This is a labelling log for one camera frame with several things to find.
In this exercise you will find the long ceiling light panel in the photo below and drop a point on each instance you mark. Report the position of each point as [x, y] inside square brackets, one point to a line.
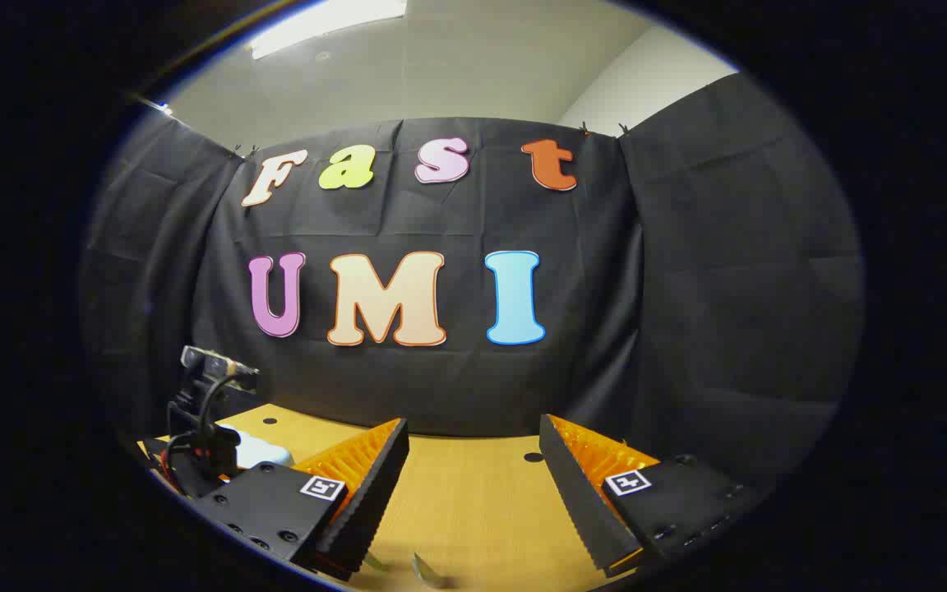
[325, 20]

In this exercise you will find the black backdrop cloth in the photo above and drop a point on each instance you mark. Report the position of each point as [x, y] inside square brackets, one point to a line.
[687, 288]

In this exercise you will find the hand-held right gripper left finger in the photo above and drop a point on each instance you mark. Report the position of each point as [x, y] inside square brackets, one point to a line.
[375, 493]

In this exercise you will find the light blue suitcase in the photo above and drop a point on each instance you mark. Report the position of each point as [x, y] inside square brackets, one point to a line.
[264, 450]

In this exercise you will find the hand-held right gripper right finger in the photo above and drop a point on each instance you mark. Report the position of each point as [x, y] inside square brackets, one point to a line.
[576, 493]

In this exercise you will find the green white skin care sachet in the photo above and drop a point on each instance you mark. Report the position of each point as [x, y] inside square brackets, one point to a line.
[428, 571]

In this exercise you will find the small ceiling light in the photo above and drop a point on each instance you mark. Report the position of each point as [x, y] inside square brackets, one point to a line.
[157, 105]

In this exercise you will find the green white skin care tube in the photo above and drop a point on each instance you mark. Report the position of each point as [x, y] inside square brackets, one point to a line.
[375, 562]

